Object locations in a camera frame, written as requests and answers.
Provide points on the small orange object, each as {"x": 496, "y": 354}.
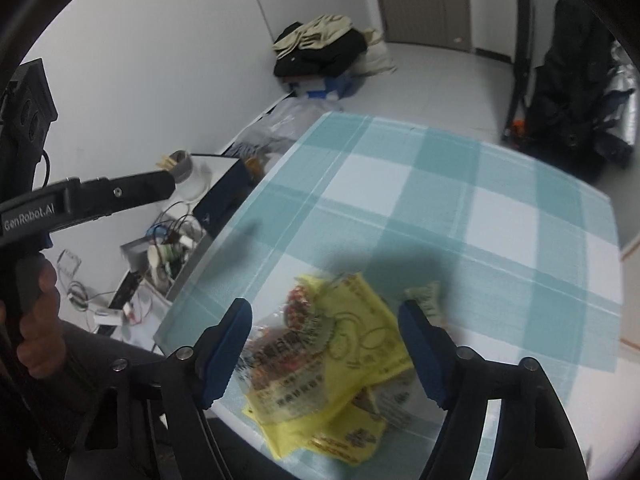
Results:
{"x": 517, "y": 129}

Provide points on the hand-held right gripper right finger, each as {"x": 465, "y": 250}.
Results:
{"x": 425, "y": 355}

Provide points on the white wrapper with barcode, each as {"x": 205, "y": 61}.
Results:
{"x": 395, "y": 402}

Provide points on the white cloth bag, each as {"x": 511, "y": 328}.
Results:
{"x": 380, "y": 57}

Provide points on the grey plastic bag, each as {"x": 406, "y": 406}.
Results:
{"x": 285, "y": 125}

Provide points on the person's left hand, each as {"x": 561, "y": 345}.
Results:
{"x": 42, "y": 325}

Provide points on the beige cloth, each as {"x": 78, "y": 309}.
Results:
{"x": 315, "y": 32}

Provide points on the black clothes pile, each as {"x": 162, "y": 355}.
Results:
{"x": 330, "y": 57}

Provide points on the red patterned wrapper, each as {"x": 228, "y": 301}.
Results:
{"x": 297, "y": 305}

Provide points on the bundle of pale sticks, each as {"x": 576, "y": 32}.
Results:
{"x": 165, "y": 162}

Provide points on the blue storage box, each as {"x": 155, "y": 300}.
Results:
{"x": 335, "y": 85}

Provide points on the white box with navy side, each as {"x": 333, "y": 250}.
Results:
{"x": 225, "y": 200}

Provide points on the clear printed wrapper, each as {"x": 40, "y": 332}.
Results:
{"x": 280, "y": 365}

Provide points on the frosted white cup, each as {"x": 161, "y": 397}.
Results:
{"x": 192, "y": 180}

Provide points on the green and white wrapper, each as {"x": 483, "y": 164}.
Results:
{"x": 425, "y": 300}

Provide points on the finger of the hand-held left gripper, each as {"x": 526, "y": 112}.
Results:
{"x": 125, "y": 191}

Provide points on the black metal frame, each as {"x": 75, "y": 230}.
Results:
{"x": 520, "y": 50}

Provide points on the black jacket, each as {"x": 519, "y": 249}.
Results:
{"x": 565, "y": 85}

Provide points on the grey entrance door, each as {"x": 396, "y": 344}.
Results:
{"x": 425, "y": 0}

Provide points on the yellow packet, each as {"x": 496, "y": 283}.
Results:
{"x": 360, "y": 320}
{"x": 320, "y": 435}

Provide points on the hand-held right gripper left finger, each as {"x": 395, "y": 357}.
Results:
{"x": 225, "y": 360}

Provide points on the paper cup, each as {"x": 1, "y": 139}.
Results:
{"x": 155, "y": 257}

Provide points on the teal checked tablecloth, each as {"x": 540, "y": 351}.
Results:
{"x": 425, "y": 200}

